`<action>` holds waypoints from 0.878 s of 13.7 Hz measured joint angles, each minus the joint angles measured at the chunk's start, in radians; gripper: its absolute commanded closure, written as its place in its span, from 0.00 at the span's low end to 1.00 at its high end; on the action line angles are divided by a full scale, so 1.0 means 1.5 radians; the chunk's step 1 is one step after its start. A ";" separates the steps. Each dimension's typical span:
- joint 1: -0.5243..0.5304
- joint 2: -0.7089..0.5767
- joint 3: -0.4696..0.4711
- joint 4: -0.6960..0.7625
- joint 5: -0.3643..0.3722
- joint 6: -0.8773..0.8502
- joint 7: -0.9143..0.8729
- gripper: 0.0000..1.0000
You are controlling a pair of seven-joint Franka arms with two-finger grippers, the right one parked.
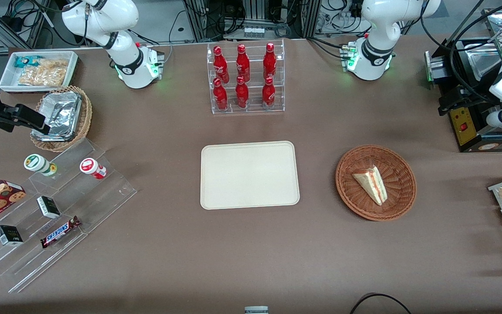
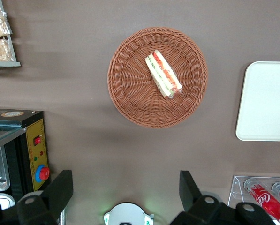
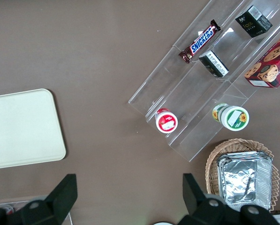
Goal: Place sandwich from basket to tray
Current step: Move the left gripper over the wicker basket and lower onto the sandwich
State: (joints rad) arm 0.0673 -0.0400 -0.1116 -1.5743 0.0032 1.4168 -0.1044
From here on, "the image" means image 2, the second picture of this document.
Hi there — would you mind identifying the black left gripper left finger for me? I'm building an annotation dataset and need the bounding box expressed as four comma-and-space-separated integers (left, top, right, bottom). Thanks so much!
16, 170, 74, 225

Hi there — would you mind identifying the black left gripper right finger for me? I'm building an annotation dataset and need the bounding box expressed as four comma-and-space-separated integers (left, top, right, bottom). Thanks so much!
170, 170, 234, 225

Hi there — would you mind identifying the sandwich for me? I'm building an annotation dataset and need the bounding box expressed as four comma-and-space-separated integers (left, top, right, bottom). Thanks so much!
145, 49, 183, 99

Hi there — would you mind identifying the cream rectangular tray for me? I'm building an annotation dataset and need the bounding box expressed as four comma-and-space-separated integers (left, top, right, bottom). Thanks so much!
235, 61, 280, 142

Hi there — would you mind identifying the round brown wicker basket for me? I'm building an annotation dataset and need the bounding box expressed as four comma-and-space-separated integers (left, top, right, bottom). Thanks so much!
107, 26, 209, 129

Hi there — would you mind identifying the tray of packaged snacks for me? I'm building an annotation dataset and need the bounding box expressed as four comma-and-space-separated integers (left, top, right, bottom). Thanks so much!
0, 0, 22, 70

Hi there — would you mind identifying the clear acrylic bottle rack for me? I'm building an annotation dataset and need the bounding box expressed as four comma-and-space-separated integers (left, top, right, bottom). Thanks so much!
227, 175, 280, 225

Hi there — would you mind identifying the black food warmer yellow panel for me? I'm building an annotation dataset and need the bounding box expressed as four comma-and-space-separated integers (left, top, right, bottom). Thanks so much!
0, 108, 52, 211

